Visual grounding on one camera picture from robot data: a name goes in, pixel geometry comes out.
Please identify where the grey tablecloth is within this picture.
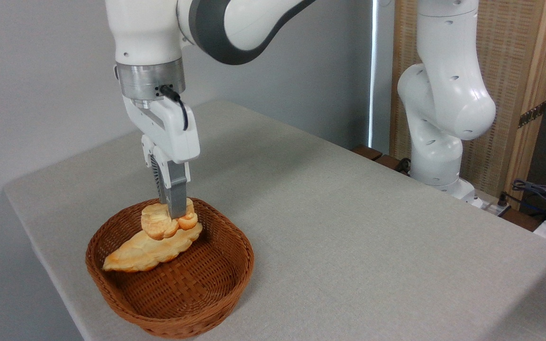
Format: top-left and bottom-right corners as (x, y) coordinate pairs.
(3, 99), (546, 341)

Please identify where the brown wicker basket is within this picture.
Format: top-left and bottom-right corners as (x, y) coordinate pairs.
(85, 196), (255, 339)

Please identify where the black cable bundle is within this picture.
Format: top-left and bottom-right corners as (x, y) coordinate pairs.
(498, 179), (546, 224)

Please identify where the round flaky bread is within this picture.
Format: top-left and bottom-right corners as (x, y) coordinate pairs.
(140, 198), (198, 241)

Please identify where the long braided bread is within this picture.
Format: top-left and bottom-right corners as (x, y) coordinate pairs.
(102, 223), (203, 273)

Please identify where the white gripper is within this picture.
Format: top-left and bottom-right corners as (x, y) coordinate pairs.
(122, 95), (201, 219)

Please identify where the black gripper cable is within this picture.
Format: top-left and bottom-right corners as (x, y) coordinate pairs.
(159, 85), (189, 131)

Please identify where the black metal screen hinge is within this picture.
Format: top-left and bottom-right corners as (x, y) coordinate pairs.
(518, 100), (546, 128)

